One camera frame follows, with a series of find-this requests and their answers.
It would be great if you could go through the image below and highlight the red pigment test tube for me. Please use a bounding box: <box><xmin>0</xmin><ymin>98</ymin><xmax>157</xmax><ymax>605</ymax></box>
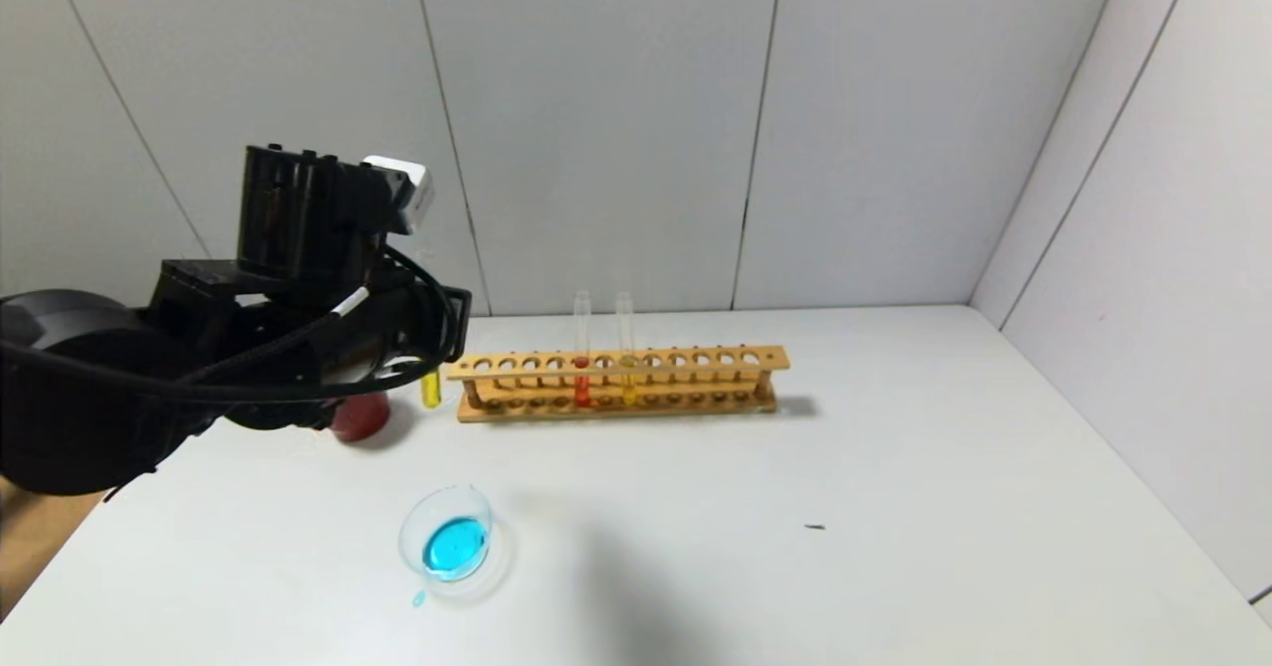
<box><xmin>573</xmin><ymin>291</ymin><xmax>593</xmax><ymax>409</ymax></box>

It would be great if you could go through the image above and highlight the pale yellow pigment test tube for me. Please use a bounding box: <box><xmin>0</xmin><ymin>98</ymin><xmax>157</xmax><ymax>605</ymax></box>
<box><xmin>615</xmin><ymin>291</ymin><xmax>638</xmax><ymax>408</ymax></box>

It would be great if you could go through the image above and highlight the dark red cup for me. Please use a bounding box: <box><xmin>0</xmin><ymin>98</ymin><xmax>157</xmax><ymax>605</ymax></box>
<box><xmin>328</xmin><ymin>393</ymin><xmax>392</xmax><ymax>443</ymax></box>

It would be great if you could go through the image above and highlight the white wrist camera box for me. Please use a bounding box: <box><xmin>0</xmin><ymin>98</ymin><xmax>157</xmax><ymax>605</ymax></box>
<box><xmin>363</xmin><ymin>156</ymin><xmax>435</xmax><ymax>235</ymax></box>

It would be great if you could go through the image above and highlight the wooden test tube rack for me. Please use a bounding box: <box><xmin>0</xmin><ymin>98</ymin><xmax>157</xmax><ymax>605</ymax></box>
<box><xmin>446</xmin><ymin>345</ymin><xmax>791</xmax><ymax>423</ymax></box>

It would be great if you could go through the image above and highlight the clear glass dish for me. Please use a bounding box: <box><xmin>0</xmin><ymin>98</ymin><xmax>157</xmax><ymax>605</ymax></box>
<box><xmin>399</xmin><ymin>483</ymin><xmax>515</xmax><ymax>603</ymax></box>

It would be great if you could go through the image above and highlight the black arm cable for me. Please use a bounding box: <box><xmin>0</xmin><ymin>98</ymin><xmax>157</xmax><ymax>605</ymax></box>
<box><xmin>0</xmin><ymin>249</ymin><xmax>473</xmax><ymax>404</ymax></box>

